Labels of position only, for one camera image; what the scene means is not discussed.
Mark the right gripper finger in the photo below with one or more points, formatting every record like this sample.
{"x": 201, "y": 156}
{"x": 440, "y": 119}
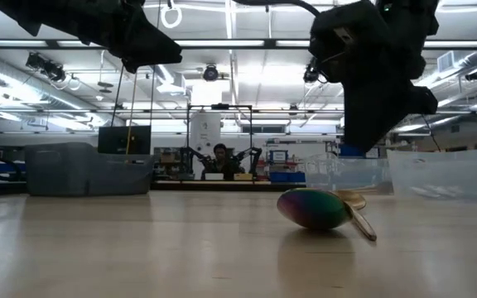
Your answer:
{"x": 373, "y": 116}

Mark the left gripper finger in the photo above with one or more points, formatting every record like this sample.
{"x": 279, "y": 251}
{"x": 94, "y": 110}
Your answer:
{"x": 155, "y": 49}

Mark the iridescent rainbow spoon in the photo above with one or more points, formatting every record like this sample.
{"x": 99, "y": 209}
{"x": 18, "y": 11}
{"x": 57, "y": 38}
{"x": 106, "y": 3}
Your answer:
{"x": 311, "y": 209}

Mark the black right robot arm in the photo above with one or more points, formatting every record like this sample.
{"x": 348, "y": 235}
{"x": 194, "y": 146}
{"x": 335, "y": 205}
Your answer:
{"x": 412, "y": 16}

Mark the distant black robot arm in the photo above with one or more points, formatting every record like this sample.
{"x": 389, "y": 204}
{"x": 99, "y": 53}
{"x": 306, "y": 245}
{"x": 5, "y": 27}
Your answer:
{"x": 251, "y": 157}
{"x": 191, "y": 159}

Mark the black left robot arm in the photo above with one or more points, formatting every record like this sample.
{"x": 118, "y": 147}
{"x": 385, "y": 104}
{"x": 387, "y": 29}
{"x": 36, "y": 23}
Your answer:
{"x": 35, "y": 12}

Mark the round black ceiling fixture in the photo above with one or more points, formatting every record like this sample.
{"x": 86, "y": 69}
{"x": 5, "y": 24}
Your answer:
{"x": 210, "y": 73}

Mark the overhead led light bar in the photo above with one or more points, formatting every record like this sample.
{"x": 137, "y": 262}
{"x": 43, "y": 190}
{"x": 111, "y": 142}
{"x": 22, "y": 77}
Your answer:
{"x": 222, "y": 43}

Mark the clear plastic bin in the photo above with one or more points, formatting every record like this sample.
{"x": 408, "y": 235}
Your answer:
{"x": 333, "y": 174}
{"x": 462, "y": 174}

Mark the white column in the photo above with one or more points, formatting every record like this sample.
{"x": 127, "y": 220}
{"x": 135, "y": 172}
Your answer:
{"x": 205, "y": 128}

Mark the black monitor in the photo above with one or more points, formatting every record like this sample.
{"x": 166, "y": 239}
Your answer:
{"x": 116, "y": 140}

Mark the blue-framed white sign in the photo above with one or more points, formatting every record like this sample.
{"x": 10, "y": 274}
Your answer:
{"x": 278, "y": 156}

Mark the blue storage bin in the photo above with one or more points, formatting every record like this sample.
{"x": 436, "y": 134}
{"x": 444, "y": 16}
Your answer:
{"x": 288, "y": 177}

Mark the person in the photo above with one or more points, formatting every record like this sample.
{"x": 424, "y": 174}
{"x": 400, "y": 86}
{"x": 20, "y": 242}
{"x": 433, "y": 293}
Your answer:
{"x": 220, "y": 159}

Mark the smoked grey plastic bin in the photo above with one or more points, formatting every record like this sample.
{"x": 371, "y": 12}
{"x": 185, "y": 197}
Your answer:
{"x": 77, "y": 169}

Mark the distant workbench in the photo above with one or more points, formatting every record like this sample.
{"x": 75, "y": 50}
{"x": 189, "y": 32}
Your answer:
{"x": 222, "y": 187}

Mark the black overhead camera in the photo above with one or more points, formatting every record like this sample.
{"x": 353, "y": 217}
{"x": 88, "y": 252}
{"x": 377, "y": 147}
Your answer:
{"x": 311, "y": 74}

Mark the black station frame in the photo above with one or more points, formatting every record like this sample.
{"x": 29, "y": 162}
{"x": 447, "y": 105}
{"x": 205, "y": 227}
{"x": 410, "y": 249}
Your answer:
{"x": 220, "y": 107}

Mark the black ceiling camera cluster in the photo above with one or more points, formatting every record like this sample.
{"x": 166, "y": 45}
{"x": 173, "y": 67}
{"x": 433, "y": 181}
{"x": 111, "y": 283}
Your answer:
{"x": 46, "y": 66}

